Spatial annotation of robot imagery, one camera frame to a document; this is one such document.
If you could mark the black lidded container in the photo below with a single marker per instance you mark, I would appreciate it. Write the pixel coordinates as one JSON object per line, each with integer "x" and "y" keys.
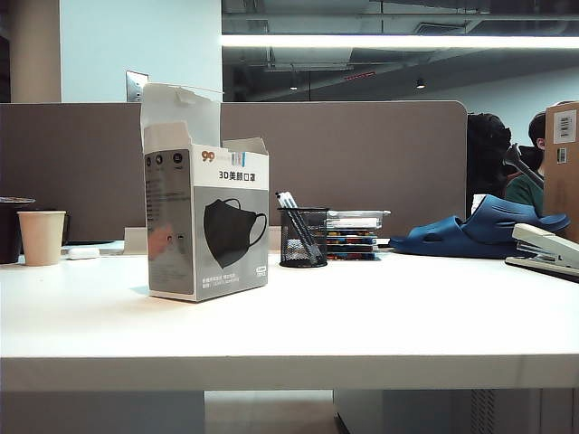
{"x": 9, "y": 235}

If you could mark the white grey stapler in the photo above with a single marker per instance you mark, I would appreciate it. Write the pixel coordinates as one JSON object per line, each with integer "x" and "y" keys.
{"x": 543, "y": 239}

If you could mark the flat-lying blue rubber slipper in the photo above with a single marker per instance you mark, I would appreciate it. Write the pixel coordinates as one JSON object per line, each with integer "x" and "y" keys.
{"x": 434, "y": 244}

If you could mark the white capped pen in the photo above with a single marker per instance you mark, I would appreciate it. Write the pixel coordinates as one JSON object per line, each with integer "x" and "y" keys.
{"x": 281, "y": 199}
{"x": 289, "y": 199}

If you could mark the colourful flat book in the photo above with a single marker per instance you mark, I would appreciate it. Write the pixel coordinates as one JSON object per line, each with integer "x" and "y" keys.
{"x": 353, "y": 233}
{"x": 353, "y": 255}
{"x": 353, "y": 244}

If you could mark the black chair headrest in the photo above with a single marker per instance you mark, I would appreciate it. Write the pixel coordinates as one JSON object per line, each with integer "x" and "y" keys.
{"x": 520, "y": 160}

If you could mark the white grey mask box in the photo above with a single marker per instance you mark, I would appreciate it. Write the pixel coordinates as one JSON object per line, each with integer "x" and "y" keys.
{"x": 226, "y": 271}

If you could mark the brown desk partition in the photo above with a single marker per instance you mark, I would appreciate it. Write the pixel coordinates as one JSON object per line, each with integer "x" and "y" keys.
{"x": 362, "y": 158}

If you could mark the clear plastic tray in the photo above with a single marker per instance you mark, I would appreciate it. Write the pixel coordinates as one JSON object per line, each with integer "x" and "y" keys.
{"x": 357, "y": 219}

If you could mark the tilted blue rubber slipper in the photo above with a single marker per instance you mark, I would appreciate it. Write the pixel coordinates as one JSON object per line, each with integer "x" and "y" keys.
{"x": 506, "y": 217}

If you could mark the silver wall switch plate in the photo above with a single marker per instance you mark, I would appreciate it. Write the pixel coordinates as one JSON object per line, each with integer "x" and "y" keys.
{"x": 135, "y": 86}

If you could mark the long ceiling light strip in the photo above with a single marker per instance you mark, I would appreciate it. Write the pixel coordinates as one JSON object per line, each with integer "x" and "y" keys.
{"x": 362, "y": 40}

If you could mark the red LED sign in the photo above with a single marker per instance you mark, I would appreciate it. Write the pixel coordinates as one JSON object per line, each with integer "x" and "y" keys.
{"x": 360, "y": 76}

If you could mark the beige paper cup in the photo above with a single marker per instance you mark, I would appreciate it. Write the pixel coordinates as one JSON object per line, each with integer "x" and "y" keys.
{"x": 41, "y": 239}

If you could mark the black mesh pen holder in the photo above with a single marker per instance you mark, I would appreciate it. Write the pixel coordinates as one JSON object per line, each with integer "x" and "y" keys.
{"x": 298, "y": 253}

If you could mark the brown cardboard box with labels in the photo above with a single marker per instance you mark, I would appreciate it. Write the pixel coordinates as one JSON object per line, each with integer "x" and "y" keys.
{"x": 561, "y": 194}

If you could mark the seated person in green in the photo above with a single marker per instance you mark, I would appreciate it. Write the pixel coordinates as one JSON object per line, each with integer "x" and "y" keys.
{"x": 527, "y": 190}

